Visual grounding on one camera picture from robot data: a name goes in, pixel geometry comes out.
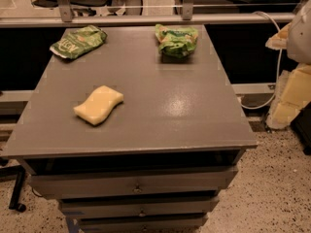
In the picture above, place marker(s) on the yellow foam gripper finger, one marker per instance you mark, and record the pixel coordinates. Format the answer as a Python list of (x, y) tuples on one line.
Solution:
[(293, 93), (279, 40)]

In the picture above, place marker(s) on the yellow sponge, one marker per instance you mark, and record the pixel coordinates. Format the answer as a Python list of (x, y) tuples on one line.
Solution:
[(98, 105)]

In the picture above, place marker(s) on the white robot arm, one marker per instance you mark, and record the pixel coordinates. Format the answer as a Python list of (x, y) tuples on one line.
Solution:
[(299, 39)]

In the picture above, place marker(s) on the crumpled green snack bag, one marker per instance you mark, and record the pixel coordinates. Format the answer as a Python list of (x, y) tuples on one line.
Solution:
[(176, 42)]

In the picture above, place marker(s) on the grey drawer cabinet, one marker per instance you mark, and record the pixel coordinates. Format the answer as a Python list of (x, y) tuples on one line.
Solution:
[(175, 114)]

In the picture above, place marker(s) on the middle drawer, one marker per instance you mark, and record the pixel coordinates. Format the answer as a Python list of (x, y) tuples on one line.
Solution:
[(141, 207)]

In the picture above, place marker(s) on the drawer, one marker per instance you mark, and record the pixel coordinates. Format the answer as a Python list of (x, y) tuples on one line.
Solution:
[(135, 223), (90, 185), (141, 207)]

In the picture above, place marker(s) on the bottom drawer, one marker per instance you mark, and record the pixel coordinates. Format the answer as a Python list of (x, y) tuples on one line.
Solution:
[(135, 223)]

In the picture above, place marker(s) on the top drawer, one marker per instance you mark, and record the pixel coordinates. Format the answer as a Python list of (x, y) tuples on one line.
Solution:
[(90, 185)]

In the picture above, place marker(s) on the green snack bag left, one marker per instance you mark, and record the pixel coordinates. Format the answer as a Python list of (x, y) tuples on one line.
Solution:
[(79, 42)]

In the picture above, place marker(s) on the black stand leg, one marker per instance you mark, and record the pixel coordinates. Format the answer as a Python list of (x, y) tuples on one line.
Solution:
[(16, 173)]

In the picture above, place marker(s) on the metal railing frame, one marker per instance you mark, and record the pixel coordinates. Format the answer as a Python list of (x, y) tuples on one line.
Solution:
[(60, 13)]

